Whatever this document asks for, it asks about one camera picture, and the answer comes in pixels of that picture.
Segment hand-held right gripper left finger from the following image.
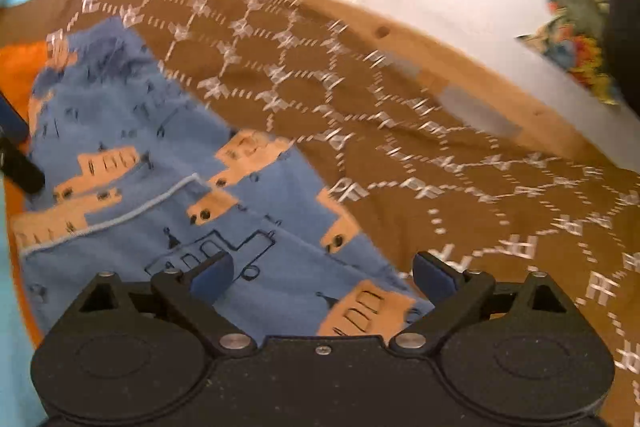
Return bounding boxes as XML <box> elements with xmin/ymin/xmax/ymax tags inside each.
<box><xmin>75</xmin><ymin>252</ymin><xmax>256</xmax><ymax>355</ymax></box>

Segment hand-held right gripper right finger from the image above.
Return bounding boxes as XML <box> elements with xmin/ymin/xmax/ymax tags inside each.
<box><xmin>389</xmin><ymin>252</ymin><xmax>576</xmax><ymax>353</ymax></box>

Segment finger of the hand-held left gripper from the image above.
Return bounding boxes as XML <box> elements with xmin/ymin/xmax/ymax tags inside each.
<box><xmin>0</xmin><ymin>142</ymin><xmax>47</xmax><ymax>194</ymax></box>
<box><xmin>0</xmin><ymin>96</ymin><xmax>29</xmax><ymax>144</ymax></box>

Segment blue pants with orange print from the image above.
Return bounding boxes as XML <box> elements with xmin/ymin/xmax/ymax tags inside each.
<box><xmin>10</xmin><ymin>17</ymin><xmax>436</xmax><ymax>343</ymax></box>

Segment brown patterned blanket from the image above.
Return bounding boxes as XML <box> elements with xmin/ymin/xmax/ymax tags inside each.
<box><xmin>0</xmin><ymin>0</ymin><xmax>640</xmax><ymax>427</ymax></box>

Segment dark cloth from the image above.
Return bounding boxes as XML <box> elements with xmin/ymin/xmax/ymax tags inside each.
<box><xmin>602</xmin><ymin>0</ymin><xmax>640</xmax><ymax>118</ymax></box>

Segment colourful floral wall poster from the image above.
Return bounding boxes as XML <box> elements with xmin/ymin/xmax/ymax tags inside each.
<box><xmin>517</xmin><ymin>0</ymin><xmax>640</xmax><ymax>108</ymax></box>

